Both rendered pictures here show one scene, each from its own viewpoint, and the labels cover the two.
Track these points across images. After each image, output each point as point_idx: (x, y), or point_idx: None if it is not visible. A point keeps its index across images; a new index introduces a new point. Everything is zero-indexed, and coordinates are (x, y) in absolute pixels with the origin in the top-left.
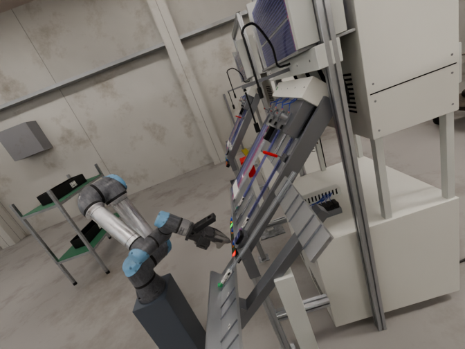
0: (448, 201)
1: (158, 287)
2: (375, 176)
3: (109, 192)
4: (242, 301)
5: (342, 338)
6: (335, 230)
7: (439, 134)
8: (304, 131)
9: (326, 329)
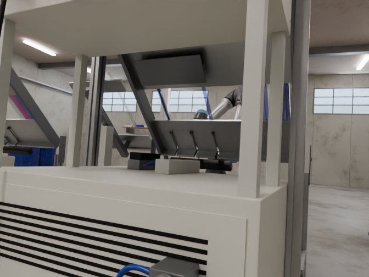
0: None
1: (208, 171)
2: (127, 177)
3: (236, 95)
4: (123, 142)
5: None
6: (118, 166)
7: (12, 56)
8: None
9: None
